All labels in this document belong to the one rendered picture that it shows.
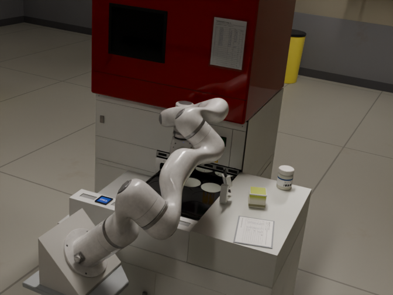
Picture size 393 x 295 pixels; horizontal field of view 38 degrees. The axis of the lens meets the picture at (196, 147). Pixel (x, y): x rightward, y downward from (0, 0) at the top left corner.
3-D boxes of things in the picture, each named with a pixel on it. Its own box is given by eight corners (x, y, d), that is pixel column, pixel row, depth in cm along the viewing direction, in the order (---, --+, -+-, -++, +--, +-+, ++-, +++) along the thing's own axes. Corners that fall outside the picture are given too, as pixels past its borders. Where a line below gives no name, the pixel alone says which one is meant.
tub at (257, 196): (247, 199, 246) (249, 185, 243) (264, 201, 245) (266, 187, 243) (247, 208, 239) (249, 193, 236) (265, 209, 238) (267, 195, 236)
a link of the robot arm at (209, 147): (120, 217, 188) (154, 249, 192) (138, 209, 179) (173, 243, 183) (188, 122, 218) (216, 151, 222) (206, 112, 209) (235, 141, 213)
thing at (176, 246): (80, 216, 249) (80, 188, 244) (196, 250, 231) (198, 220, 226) (68, 226, 241) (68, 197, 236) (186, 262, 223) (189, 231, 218)
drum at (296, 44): (302, 79, 816) (310, 31, 790) (293, 86, 781) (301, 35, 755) (275, 74, 833) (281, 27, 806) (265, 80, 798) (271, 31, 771)
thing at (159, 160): (156, 172, 291) (157, 155, 287) (237, 192, 277) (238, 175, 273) (154, 174, 290) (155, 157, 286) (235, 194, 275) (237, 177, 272)
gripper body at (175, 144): (172, 137, 254) (170, 160, 258) (194, 137, 256) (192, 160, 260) (169, 131, 261) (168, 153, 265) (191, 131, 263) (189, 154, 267)
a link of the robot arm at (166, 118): (182, 123, 226) (157, 129, 254) (218, 122, 233) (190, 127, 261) (181, 101, 227) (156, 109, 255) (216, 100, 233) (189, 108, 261)
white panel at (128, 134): (97, 160, 306) (98, 89, 291) (239, 196, 279) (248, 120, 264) (94, 162, 303) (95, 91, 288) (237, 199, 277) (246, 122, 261)
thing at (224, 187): (222, 196, 246) (225, 169, 241) (230, 199, 245) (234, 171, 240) (217, 202, 241) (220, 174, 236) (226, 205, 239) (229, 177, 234)
